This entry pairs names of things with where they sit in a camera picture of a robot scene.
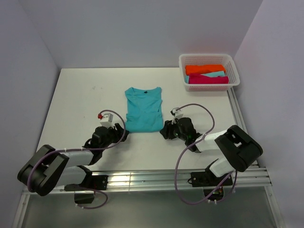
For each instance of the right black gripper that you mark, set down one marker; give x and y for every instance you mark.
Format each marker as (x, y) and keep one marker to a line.
(168, 127)

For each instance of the orange rolled t shirt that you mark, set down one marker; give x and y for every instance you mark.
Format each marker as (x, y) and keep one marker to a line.
(203, 69)

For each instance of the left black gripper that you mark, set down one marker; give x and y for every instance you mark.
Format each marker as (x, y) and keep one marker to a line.
(118, 132)

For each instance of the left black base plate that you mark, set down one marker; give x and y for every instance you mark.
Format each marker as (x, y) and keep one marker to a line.
(94, 183)

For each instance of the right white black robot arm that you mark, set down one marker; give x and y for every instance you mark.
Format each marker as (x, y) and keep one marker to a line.
(238, 148)

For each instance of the white plastic basket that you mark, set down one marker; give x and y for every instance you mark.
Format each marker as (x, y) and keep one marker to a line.
(207, 59)

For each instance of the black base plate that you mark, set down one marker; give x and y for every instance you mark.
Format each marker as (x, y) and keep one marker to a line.
(94, 183)
(204, 179)

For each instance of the aluminium rail frame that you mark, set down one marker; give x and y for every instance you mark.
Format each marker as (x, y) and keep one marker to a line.
(140, 181)

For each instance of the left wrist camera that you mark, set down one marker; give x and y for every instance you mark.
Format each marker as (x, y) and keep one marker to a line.
(106, 120)

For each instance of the light teal rolled t shirt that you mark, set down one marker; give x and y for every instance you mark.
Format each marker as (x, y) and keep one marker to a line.
(215, 74)

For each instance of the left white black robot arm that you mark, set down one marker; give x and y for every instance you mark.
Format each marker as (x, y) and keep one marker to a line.
(49, 168)

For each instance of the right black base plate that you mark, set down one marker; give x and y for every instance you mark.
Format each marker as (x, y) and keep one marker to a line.
(204, 179)

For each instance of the pink rolled t shirt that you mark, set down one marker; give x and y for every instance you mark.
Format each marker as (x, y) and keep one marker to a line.
(201, 79)

